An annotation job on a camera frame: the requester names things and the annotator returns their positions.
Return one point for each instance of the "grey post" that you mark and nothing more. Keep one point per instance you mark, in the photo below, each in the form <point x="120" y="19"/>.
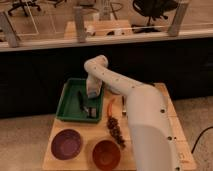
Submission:
<point x="79" y="24"/>
<point x="9" y="32"/>
<point x="174" y="28"/>

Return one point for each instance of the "red-brown bowl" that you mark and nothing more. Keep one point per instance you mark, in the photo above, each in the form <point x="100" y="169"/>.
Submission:
<point x="106" y="155"/>

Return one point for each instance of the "orange carrot toy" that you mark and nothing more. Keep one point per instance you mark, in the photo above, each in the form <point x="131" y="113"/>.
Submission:
<point x="109" y="107"/>

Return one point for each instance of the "dark grape bunch toy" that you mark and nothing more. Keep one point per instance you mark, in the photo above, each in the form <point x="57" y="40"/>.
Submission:
<point x="115" y="132"/>

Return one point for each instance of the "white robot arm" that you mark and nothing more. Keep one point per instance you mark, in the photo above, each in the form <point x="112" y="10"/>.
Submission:
<point x="153" y="143"/>

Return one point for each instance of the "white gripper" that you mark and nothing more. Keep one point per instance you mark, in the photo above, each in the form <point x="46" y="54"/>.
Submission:
<point x="93" y="88"/>

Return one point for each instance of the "green plastic tray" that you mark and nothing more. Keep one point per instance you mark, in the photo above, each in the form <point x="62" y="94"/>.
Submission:
<point x="68" y="108"/>

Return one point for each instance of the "black office chair left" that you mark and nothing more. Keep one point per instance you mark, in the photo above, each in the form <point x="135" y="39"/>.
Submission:
<point x="23" y="4"/>

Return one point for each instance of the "grey post middle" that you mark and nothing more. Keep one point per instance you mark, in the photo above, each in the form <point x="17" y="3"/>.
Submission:
<point x="79" y="24"/>

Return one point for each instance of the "black office chair right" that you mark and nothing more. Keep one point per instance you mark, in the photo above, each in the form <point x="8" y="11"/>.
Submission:
<point x="153" y="10"/>

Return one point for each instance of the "grey post left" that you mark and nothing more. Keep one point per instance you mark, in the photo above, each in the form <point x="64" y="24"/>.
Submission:
<point x="9" y="32"/>

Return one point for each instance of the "black office chair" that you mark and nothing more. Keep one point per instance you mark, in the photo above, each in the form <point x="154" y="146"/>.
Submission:
<point x="23" y="4"/>
<point x="153" y="10"/>

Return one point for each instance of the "purple bowl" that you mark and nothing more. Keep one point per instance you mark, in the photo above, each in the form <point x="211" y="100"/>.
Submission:
<point x="66" y="144"/>

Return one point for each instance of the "wooden board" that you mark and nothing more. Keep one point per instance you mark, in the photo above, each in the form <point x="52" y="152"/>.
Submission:
<point x="93" y="133"/>

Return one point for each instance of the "grey post right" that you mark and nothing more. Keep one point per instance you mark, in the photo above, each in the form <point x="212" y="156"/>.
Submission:
<point x="174" y="28"/>

